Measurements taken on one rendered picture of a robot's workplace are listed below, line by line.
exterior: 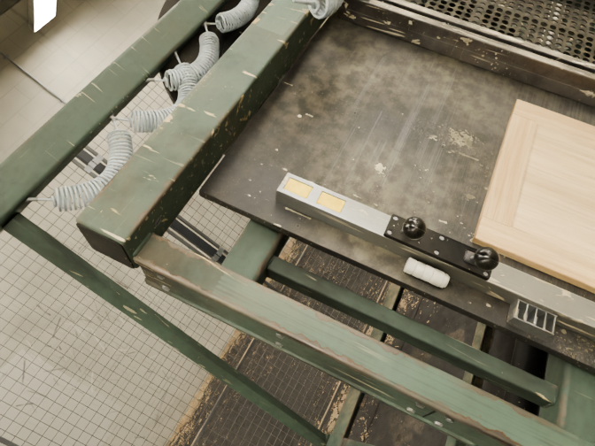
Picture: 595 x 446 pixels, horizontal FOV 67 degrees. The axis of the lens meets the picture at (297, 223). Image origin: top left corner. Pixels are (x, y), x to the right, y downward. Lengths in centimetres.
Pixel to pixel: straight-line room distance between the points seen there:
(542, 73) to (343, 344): 87
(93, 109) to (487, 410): 118
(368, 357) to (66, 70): 552
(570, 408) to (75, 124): 129
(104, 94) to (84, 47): 472
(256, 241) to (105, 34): 550
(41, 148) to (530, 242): 117
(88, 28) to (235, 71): 531
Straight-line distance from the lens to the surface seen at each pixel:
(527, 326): 89
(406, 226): 73
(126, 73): 147
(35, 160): 132
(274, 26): 113
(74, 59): 604
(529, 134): 117
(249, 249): 89
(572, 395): 96
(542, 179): 110
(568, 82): 132
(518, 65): 130
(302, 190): 87
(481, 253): 75
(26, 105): 576
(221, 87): 97
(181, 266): 79
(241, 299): 75
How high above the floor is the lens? 190
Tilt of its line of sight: 17 degrees down
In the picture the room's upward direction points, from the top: 50 degrees counter-clockwise
